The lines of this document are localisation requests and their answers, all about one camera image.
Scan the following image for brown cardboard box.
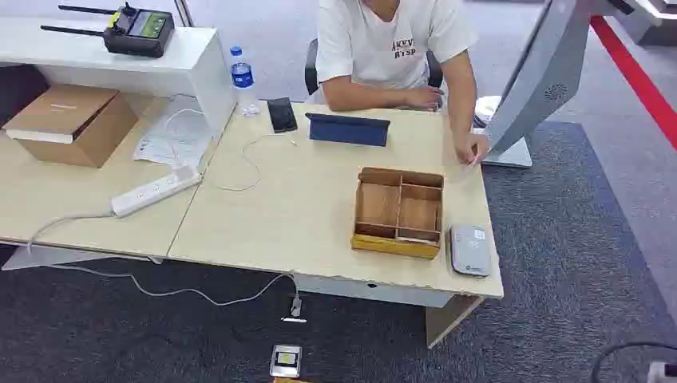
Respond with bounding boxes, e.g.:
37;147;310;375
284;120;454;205
2;83;141;170

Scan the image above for white power strip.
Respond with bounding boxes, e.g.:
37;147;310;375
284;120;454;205
109;164;204;219

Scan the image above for person's left hand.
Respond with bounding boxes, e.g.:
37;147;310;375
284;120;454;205
455;132;491;167

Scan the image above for pale wooden side desk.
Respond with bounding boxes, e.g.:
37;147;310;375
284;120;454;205
0;93;237;271

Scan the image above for person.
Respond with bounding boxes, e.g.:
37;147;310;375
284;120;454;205
307;0;491;167

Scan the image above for white floor socket box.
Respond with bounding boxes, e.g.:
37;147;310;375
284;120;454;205
647;361;677;383

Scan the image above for thin white charging cable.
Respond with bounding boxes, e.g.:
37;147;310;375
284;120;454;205
216;132;300;193

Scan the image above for black floor cable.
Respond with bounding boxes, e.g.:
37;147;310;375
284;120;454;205
588;341;677;383

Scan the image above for metal floor socket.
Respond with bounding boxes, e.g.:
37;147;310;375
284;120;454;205
269;344;304;380

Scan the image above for blue tablet case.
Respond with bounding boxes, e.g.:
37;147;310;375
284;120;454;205
304;112;392;148

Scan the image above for white cable loop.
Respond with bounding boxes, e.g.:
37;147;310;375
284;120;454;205
161;107;206;172

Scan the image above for grey kiosk screen stand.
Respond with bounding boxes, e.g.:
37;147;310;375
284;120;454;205
473;0;635;170

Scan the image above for person's right hand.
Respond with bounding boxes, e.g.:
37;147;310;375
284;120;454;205
404;85;445;112

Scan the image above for metal pole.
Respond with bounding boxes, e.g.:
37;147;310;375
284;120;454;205
173;0;195;29

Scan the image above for printed paper sheet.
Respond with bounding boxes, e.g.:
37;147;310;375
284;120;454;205
133;94;214;168

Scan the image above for white desk shelf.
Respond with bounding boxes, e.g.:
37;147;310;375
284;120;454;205
0;15;237;140

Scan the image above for wooden box with compartments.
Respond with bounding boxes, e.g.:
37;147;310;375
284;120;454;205
350;166;445;261

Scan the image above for black smartphone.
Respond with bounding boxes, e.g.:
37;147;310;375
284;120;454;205
266;97;299;135

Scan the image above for white plug adapter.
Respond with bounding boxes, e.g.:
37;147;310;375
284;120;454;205
280;294;308;324

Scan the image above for black remote controller with antennas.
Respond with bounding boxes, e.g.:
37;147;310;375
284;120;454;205
40;2;176;60

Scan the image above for grey platform block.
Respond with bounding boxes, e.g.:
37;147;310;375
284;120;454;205
608;0;677;48

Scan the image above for clear water bottle blue label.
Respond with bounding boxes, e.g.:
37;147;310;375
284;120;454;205
229;45;262;118

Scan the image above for white power strip cord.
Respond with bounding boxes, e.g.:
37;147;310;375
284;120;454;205
25;210;117;256

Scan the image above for grey cable under desk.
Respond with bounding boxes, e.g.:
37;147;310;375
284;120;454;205
46;263;302;308

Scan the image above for black office chair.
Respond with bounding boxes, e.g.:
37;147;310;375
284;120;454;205
303;38;445;97

